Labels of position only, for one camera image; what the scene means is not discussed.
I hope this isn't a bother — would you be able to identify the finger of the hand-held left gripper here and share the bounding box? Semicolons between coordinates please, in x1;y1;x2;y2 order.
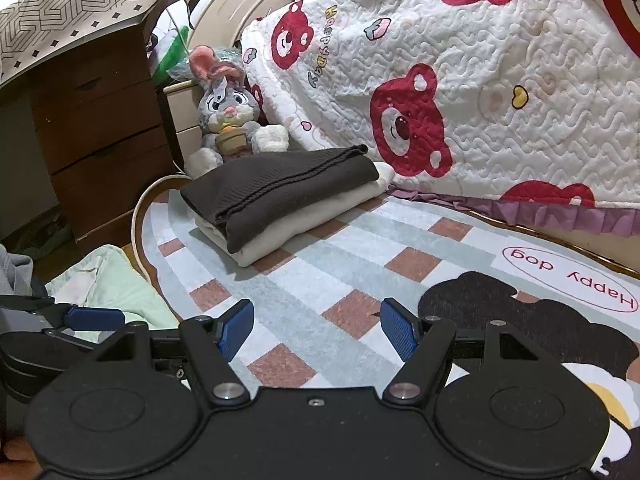
42;306;126;347

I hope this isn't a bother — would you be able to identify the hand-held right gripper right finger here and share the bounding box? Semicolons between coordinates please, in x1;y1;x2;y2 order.
380;298;541;405

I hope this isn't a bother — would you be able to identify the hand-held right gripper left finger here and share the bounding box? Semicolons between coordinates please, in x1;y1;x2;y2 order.
95;298;256;406

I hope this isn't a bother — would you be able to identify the light green cloth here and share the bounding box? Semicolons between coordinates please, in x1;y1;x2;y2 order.
45;245;180;333

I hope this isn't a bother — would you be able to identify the checkered cartoon floor rug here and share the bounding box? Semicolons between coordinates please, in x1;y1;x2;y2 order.
131;174;640;476

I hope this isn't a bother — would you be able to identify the dark cloth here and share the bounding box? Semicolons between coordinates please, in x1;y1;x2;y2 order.
14;210;76;262

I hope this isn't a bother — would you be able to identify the grey cloth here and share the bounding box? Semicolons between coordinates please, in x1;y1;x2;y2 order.
0;244;35;298

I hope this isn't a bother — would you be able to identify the cream folded garment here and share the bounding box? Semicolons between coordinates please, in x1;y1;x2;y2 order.
194;161;397;268

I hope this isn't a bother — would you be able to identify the dark brown folded sweater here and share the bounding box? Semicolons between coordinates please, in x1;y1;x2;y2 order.
180;144;380;255

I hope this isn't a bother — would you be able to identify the brown wooden desk with drawers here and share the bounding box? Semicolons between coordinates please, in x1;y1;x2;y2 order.
0;7;178;257

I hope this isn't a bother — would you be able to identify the bed with purple skirt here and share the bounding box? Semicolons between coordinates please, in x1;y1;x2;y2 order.
387;185;640;281

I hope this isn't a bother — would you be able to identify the grey plush rabbit toy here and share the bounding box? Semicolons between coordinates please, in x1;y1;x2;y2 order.
184;45;291;178

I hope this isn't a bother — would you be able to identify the cream nightstand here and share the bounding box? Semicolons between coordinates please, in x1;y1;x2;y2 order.
161;79;207;173

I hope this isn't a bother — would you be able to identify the green plastic bag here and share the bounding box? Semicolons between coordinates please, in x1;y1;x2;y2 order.
149;24;195;84

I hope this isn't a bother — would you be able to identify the white quilt with red bears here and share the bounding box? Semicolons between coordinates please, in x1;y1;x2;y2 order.
241;0;640;209

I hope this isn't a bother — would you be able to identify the geometric patterned desk cloth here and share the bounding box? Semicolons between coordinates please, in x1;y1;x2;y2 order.
0;0;203;84

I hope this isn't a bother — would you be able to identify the cream bed headboard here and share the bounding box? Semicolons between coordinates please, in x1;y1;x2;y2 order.
191;0;373;56

